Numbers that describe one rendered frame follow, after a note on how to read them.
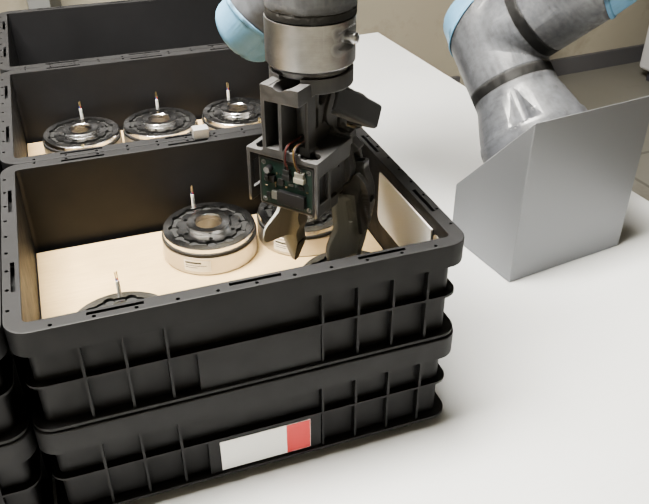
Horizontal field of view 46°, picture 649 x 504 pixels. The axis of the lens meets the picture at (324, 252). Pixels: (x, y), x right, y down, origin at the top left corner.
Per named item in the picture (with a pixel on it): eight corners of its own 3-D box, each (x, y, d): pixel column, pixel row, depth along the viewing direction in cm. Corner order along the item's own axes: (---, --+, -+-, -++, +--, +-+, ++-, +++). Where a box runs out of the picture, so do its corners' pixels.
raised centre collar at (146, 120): (176, 113, 110) (175, 109, 109) (179, 127, 106) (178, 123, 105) (141, 116, 109) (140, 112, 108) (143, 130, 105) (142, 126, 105)
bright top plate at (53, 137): (118, 117, 110) (118, 113, 110) (120, 146, 102) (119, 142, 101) (45, 124, 108) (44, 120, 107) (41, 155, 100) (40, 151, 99)
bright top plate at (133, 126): (192, 107, 113) (192, 104, 112) (200, 136, 105) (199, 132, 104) (122, 114, 111) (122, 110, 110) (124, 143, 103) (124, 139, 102)
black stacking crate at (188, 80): (280, 114, 122) (277, 44, 116) (347, 200, 99) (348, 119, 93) (18, 151, 111) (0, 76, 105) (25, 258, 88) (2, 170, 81)
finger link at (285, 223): (245, 267, 75) (258, 192, 69) (278, 239, 79) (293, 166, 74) (271, 282, 74) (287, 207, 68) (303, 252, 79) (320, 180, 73)
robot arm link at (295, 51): (294, -5, 66) (379, 8, 62) (296, 47, 68) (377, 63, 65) (244, 17, 60) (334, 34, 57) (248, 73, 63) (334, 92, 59)
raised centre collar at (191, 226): (222, 210, 87) (221, 205, 87) (237, 230, 83) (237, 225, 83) (180, 220, 85) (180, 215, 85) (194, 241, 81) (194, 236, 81)
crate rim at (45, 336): (350, 133, 94) (350, 114, 92) (469, 263, 70) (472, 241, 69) (4, 186, 82) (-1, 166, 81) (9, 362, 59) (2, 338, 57)
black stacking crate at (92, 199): (348, 202, 99) (349, 120, 92) (457, 342, 75) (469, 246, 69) (25, 260, 87) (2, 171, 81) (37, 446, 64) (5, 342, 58)
